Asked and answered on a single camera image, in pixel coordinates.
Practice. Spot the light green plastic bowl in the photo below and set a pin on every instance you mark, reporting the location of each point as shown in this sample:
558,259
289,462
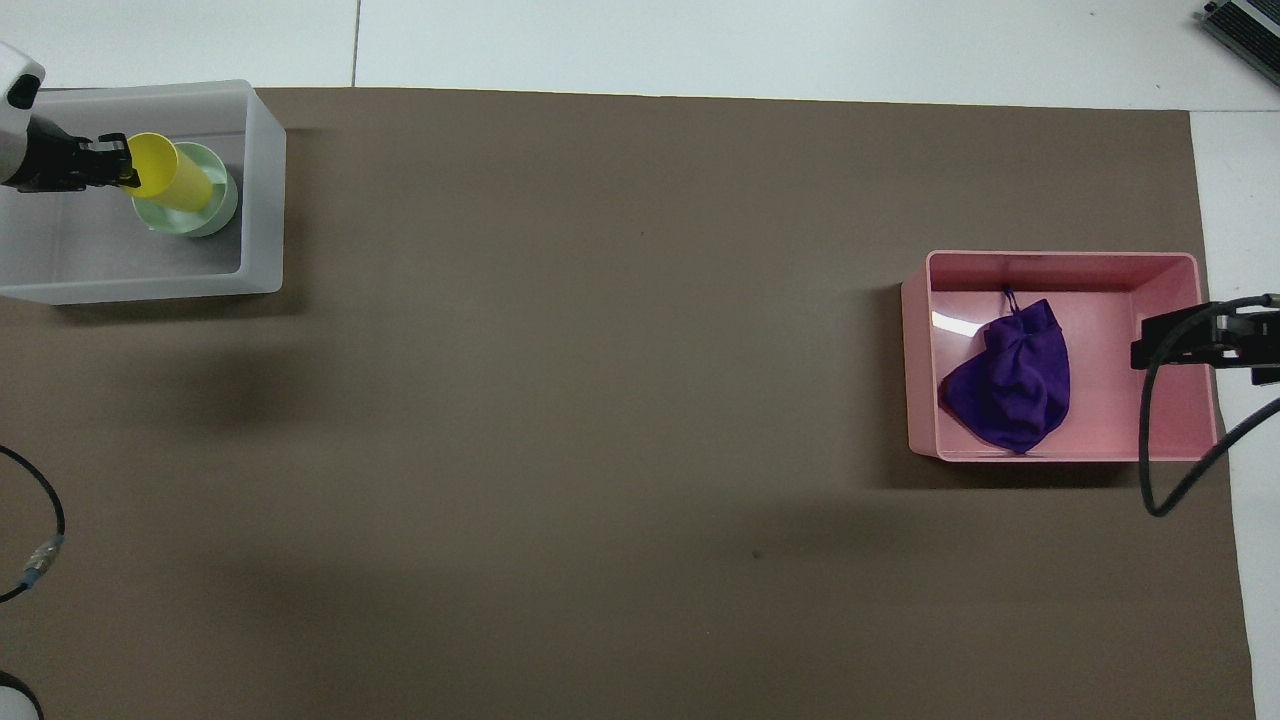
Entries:
222,200

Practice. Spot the grey ribbed device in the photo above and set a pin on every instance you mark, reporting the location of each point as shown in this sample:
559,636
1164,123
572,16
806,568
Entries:
1250,28

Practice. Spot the yellow plastic cup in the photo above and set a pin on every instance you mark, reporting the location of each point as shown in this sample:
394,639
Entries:
180,178

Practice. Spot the translucent white plastic box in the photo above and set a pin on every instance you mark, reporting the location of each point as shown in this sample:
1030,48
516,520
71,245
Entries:
262,200

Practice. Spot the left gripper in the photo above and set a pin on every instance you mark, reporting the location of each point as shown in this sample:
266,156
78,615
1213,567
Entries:
45,158

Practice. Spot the pink plastic box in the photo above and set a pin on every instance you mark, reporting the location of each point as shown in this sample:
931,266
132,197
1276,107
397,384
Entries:
1100,400

